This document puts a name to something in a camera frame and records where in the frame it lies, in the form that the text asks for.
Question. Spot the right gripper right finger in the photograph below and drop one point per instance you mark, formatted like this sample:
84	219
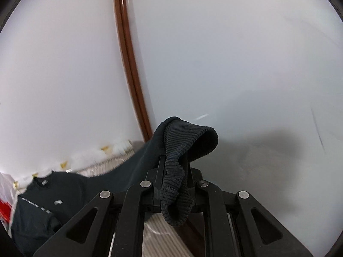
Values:
198	192

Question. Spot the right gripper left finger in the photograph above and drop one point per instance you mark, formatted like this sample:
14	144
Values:
155	176

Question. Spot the black sweatshirt with white letters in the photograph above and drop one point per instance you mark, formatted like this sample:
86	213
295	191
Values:
50	202

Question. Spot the rolled fruit-print plastic sheet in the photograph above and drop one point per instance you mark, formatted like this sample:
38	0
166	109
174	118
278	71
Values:
90	163

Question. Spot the striped grey white mattress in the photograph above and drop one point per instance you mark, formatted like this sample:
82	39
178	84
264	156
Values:
122	225

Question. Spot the white Miniso paper bag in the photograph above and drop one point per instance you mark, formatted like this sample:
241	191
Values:
8	194

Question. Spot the red paper shopping bag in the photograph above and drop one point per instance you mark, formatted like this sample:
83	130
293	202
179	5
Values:
5	211

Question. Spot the brown wooden door frame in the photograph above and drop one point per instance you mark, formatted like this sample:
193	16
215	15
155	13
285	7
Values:
130	68

